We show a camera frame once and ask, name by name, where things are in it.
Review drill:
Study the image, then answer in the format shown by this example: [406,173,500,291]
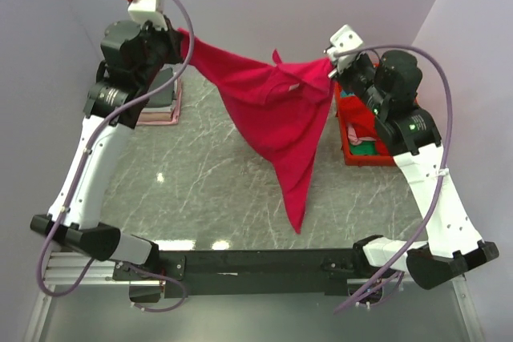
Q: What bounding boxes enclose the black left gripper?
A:
[135,14,184,88]

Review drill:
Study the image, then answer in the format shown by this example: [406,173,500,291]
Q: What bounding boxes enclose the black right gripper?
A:
[329,53,387,116]

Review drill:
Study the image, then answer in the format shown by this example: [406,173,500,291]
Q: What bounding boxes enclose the crimson t shirt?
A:
[180,30,335,233]

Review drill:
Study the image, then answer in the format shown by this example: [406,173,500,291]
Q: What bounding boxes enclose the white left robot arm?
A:
[30,21,183,280]

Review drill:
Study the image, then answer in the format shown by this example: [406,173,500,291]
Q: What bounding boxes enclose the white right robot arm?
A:
[329,50,499,290]

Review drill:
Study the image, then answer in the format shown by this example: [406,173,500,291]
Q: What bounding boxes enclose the red t shirt in bin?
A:
[339,96,378,142]

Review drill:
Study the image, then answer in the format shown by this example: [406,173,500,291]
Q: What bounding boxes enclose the dark grey folded shirt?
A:
[144,67,177,110]

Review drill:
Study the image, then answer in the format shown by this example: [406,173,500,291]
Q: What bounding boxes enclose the pink garment in bin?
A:
[346,123,375,146]

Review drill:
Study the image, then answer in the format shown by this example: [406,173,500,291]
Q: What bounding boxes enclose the pink folded shirt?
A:
[136,79,183,126]

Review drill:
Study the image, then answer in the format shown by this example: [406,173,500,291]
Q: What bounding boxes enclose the red plastic bin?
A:
[334,85,395,167]

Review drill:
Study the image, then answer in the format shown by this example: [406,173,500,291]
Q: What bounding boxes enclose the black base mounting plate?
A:
[111,248,399,303]

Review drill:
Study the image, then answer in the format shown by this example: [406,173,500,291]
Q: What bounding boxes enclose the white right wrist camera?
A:
[324,24,364,71]

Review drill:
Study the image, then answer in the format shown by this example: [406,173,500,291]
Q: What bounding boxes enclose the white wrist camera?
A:
[127,0,168,30]
[324,24,364,71]

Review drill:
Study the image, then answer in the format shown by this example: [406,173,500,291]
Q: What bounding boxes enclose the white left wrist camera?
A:
[127,0,168,30]

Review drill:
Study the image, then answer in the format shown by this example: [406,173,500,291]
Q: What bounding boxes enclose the aluminium frame rail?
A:
[42,248,467,288]

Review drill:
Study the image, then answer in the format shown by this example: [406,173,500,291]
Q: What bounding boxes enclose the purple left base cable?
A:
[131,273,189,314]

